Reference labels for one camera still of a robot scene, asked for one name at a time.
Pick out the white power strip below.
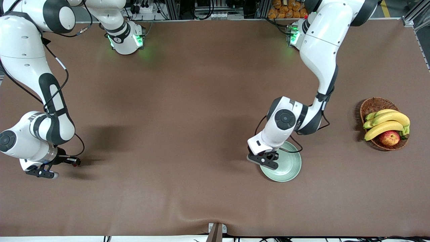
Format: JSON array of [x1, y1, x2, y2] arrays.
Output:
[[133, 4, 162, 14]]

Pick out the pile of orange bread rolls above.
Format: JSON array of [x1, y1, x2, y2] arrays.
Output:
[[268, 0, 308, 19]]

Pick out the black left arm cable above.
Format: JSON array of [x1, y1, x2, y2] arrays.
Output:
[[254, 91, 331, 154]]

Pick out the brown table cover mat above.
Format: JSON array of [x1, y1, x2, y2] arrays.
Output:
[[0, 19, 430, 237]]

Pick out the grey perforated side rail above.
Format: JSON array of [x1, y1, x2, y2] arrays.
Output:
[[413, 24, 430, 71]]

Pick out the pale green round plate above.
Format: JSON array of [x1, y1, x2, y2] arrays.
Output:
[[259, 140, 302, 182]]

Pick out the aluminium frame strut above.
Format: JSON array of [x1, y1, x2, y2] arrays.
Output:
[[401, 0, 430, 26]]

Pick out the aluminium frame post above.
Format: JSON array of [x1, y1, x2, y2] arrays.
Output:
[[257, 0, 271, 19], [165, 0, 180, 20]]

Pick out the red yellow apple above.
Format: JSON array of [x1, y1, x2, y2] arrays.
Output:
[[379, 131, 400, 146]]

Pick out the camera mount post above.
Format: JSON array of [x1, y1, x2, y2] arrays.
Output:
[[206, 223, 227, 242]]

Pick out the brown wicker basket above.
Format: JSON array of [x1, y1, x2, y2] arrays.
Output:
[[360, 97, 409, 151]]

